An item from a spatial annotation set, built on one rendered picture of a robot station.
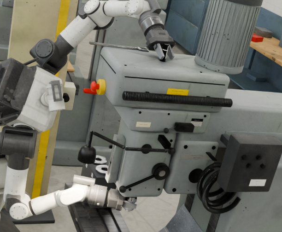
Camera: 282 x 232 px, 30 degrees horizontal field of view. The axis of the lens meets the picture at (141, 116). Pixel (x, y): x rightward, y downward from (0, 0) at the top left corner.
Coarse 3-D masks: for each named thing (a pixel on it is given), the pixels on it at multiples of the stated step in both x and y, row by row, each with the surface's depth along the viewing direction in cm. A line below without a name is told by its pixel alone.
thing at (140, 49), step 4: (92, 44) 209; (96, 44) 209; (100, 44) 210; (104, 44) 210; (108, 44) 211; (112, 44) 213; (128, 48) 214; (132, 48) 214; (136, 48) 215; (140, 48) 215; (144, 48) 218
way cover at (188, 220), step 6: (180, 210) 265; (186, 210) 262; (174, 216) 266; (180, 216) 263; (186, 216) 260; (174, 222) 264; (180, 222) 261; (186, 222) 258; (192, 222) 255; (162, 228) 268; (168, 228) 266; (174, 228) 262; (180, 228) 259; (186, 228) 256; (192, 228) 253; (198, 228) 250
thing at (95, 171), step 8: (96, 160) 283; (104, 160) 282; (88, 168) 278; (96, 168) 272; (104, 168) 276; (88, 176) 277; (96, 176) 268; (104, 176) 269; (96, 184) 268; (104, 184) 270; (112, 184) 272
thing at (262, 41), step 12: (252, 36) 765; (264, 36) 809; (264, 48) 739; (276, 48) 755; (252, 60) 870; (276, 60) 694; (252, 72) 860; (240, 84) 785; (252, 84) 797; (264, 84) 811
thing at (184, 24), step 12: (180, 0) 999; (192, 0) 954; (204, 0) 915; (180, 12) 996; (192, 12) 952; (204, 12) 915; (168, 24) 1043; (180, 24) 994; (192, 24) 947; (180, 36) 991; (192, 36) 947; (192, 48) 945
